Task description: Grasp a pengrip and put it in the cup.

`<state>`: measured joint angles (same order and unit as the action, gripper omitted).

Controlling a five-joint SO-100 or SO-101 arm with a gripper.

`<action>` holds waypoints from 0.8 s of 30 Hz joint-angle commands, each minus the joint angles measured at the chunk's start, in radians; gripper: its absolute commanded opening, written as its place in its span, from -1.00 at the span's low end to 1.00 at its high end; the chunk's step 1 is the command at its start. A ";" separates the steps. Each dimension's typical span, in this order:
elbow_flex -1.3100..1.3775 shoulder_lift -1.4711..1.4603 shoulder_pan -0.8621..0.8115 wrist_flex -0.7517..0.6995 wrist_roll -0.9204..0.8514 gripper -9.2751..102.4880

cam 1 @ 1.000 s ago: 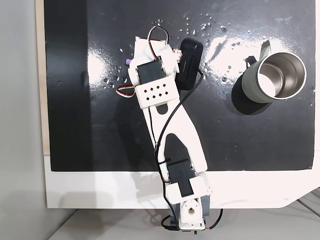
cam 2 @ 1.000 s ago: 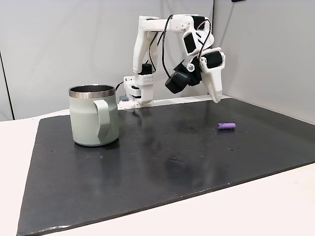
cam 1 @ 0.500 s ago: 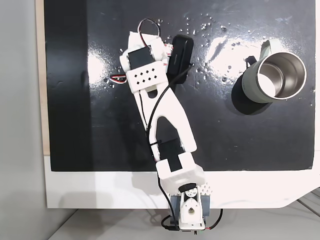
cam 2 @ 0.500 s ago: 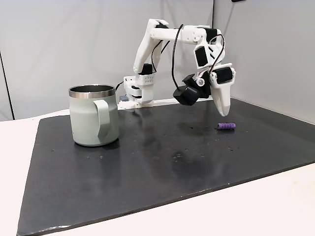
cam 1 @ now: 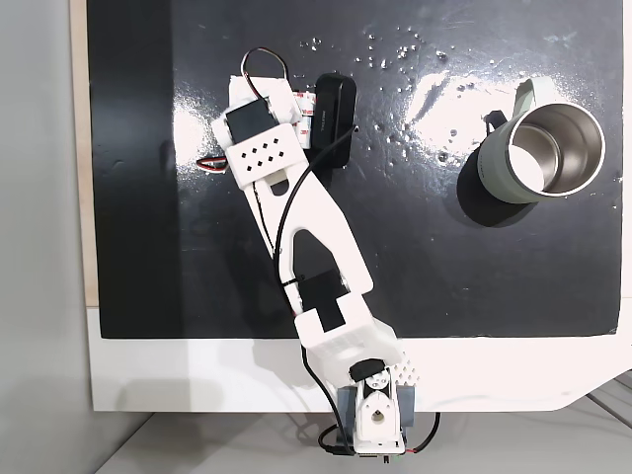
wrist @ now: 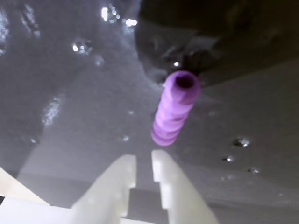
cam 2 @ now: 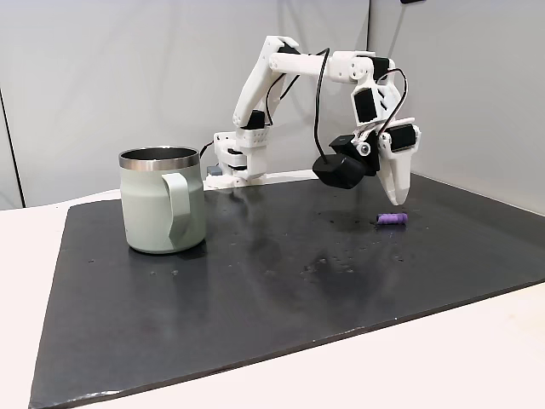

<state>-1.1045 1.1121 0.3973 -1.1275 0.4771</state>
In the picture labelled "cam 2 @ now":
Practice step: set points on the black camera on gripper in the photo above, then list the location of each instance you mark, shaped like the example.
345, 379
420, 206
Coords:
340, 170

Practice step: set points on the black wall-mounted object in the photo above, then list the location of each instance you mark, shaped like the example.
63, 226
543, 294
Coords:
413, 1

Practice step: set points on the black glossy mat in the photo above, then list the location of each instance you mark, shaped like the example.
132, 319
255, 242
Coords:
255, 298

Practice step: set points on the purple ribbed pen grip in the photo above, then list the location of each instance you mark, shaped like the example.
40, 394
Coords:
391, 219

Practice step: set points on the grey table clamp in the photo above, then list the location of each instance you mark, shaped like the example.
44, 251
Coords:
214, 171

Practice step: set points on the green steel-lined mug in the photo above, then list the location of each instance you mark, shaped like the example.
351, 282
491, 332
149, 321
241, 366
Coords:
145, 204

